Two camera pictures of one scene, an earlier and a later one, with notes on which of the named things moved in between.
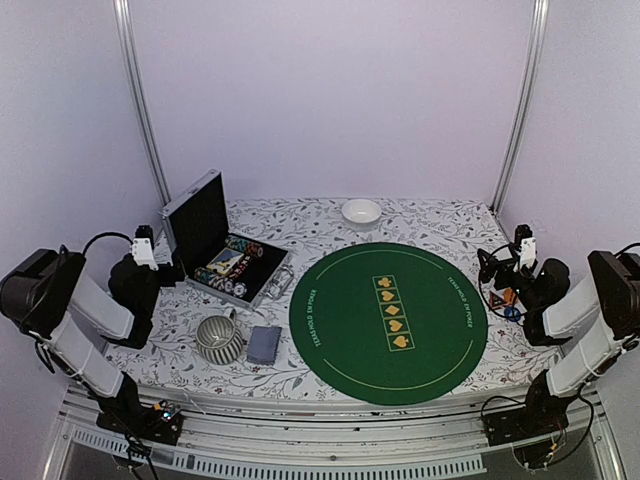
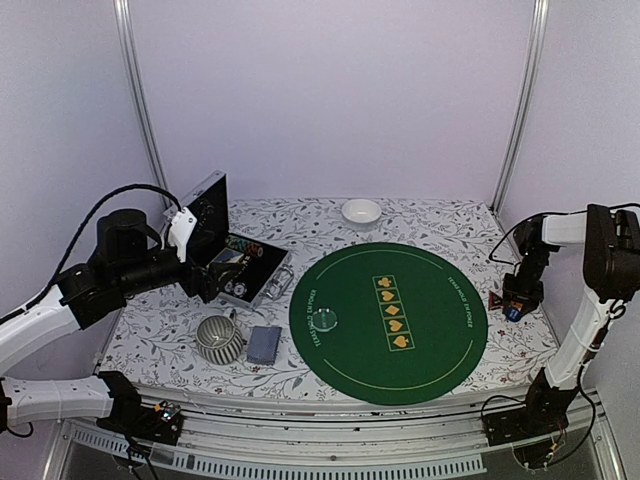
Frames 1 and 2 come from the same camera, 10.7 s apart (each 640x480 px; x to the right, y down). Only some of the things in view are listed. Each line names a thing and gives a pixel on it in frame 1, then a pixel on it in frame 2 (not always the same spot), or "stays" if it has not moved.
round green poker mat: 389,324 stays
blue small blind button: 512,314 stays
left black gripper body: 169,276 → 193,285
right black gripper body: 506,267 → 525,289
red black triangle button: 495,301 stays
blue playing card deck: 263,345 stays
